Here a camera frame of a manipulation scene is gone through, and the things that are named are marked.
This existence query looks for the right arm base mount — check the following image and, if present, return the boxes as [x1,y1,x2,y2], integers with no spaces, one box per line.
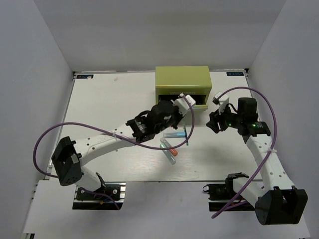
[202,173,255,212]

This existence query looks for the green highlighter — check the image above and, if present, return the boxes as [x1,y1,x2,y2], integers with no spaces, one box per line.
[160,143,176,165]

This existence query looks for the orange highlighter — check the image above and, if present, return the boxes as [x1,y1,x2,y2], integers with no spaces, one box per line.
[160,137,178,156]

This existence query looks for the right blue corner label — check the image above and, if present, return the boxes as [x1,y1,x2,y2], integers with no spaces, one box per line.
[226,72,244,76]

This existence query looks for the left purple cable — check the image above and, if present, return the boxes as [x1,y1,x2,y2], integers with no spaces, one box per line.
[34,96,195,210]

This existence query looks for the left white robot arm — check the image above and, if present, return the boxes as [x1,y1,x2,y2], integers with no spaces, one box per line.
[51,98,189,199]

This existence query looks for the blue corner label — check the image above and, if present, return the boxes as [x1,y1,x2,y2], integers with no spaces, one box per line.
[76,74,94,79]
[226,72,244,76]

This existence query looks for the blue highlighter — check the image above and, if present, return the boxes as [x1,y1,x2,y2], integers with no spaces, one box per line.
[162,131,186,138]

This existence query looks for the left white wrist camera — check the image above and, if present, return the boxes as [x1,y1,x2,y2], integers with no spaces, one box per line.
[172,94,196,117]

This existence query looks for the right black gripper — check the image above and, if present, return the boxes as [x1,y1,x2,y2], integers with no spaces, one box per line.
[206,102,243,133]

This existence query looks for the green metal drawer chest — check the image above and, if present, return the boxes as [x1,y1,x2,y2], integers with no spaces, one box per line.
[155,66,212,101]

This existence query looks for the green pen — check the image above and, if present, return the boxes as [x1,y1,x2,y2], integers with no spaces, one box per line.
[183,125,189,146]

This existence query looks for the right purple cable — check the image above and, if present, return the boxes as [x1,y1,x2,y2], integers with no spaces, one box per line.
[211,86,278,219]

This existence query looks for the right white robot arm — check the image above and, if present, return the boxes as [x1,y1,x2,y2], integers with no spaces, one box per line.
[206,96,308,225]

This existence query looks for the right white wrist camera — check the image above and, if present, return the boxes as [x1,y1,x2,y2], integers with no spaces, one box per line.
[212,91,229,115]

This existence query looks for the left blue corner label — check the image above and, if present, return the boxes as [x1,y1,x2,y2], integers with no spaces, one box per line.
[76,74,94,79]

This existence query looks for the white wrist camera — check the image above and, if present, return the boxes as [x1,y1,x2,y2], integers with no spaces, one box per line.
[172,94,196,117]
[212,91,229,115]

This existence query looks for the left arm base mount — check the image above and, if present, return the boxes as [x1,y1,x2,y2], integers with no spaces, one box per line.
[72,173,126,211]

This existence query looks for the purple cable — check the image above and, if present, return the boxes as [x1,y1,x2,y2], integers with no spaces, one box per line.
[34,96,195,210]
[211,86,278,219]

